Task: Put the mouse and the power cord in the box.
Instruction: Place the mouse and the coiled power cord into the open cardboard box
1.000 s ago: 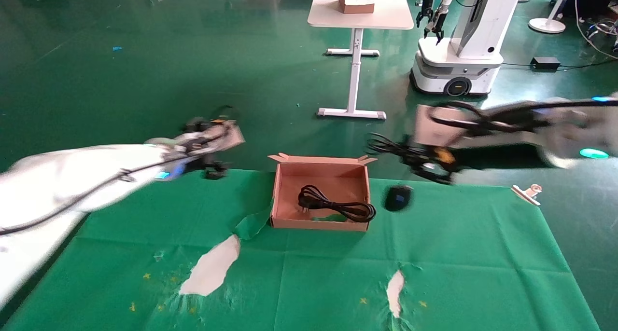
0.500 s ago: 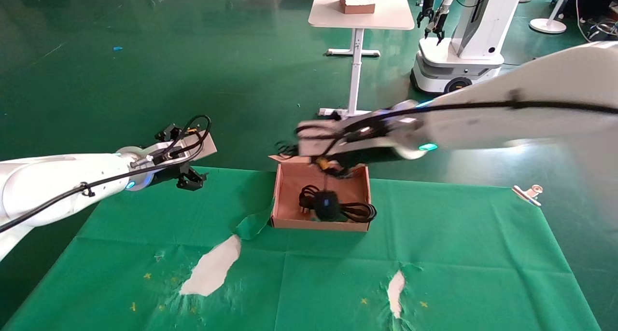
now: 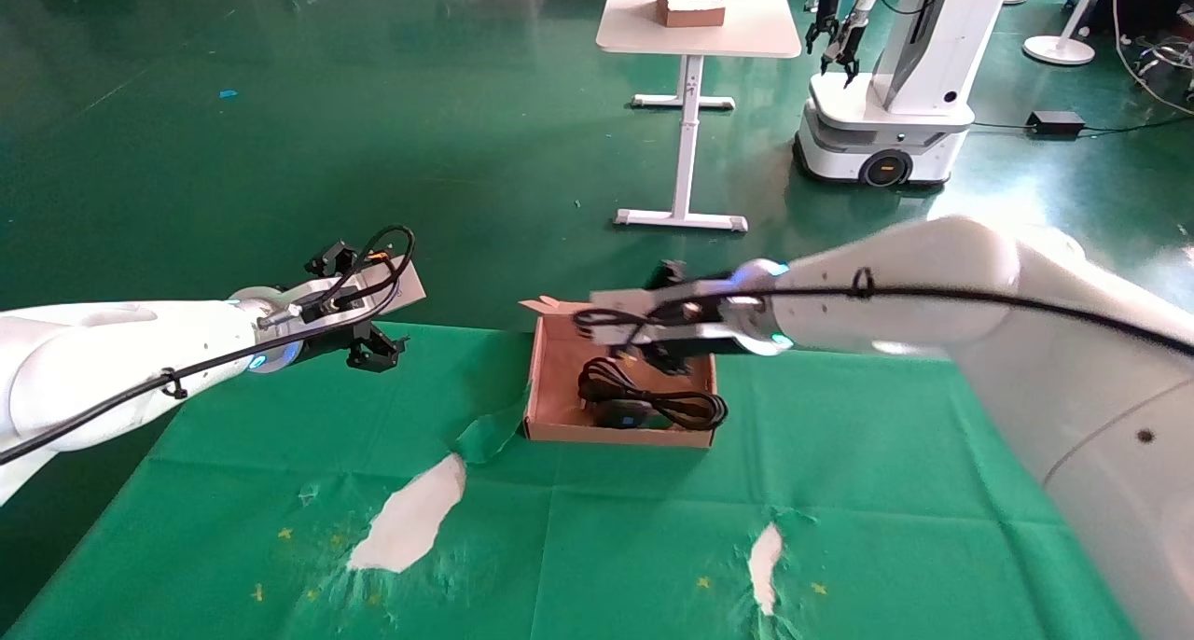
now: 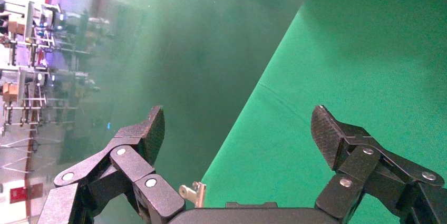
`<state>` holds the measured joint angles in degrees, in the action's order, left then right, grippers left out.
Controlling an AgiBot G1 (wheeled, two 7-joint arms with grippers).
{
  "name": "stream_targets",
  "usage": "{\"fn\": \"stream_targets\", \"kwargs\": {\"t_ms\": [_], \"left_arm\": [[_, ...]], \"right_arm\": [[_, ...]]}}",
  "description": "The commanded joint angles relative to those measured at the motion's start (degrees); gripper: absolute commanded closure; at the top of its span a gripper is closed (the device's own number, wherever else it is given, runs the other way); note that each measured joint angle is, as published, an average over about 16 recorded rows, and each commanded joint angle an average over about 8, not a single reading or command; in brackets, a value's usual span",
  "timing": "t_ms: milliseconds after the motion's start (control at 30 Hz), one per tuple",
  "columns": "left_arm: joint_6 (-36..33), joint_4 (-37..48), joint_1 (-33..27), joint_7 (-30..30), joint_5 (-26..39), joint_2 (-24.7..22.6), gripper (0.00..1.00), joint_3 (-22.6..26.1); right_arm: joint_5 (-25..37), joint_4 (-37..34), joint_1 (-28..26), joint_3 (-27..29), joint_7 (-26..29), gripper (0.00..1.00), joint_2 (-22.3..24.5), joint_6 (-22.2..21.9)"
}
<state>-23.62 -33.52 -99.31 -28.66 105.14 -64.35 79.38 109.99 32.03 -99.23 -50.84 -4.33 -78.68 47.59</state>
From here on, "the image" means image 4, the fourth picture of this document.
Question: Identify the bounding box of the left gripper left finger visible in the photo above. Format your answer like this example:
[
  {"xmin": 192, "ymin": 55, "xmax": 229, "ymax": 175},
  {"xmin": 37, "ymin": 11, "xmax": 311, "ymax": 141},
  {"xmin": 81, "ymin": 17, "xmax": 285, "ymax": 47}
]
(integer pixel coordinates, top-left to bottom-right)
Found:
[{"xmin": 52, "ymin": 105, "xmax": 187, "ymax": 224}]

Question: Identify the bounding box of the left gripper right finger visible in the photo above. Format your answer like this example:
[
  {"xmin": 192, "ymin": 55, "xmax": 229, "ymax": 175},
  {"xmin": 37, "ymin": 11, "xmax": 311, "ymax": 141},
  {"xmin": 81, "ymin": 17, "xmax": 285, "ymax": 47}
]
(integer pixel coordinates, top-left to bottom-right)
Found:
[{"xmin": 310, "ymin": 104, "xmax": 446, "ymax": 222}]

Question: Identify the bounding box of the silver cloth clip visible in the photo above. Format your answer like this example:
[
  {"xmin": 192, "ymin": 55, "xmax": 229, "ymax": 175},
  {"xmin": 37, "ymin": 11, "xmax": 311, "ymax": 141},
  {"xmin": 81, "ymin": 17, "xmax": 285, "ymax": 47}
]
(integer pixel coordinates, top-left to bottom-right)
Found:
[{"xmin": 178, "ymin": 181, "xmax": 207, "ymax": 209}]

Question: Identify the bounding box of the green tablecloth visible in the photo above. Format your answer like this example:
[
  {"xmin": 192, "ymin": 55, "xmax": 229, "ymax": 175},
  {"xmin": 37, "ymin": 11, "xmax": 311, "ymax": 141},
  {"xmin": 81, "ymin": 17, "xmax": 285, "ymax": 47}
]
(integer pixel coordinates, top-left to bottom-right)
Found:
[{"xmin": 201, "ymin": 0, "xmax": 447, "ymax": 224}]

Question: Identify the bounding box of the red sign board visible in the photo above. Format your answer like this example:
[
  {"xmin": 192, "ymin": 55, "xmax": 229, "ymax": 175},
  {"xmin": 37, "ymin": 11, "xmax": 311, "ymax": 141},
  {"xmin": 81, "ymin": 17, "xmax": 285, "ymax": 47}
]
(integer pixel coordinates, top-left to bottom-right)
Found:
[{"xmin": 9, "ymin": 183, "xmax": 45, "ymax": 204}]

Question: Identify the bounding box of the cluttered metal shelving rack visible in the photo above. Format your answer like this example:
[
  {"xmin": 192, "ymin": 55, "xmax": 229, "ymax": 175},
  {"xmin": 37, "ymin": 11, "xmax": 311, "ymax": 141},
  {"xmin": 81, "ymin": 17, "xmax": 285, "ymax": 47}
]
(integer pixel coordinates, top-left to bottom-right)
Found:
[{"xmin": 0, "ymin": 0, "xmax": 103, "ymax": 147}]

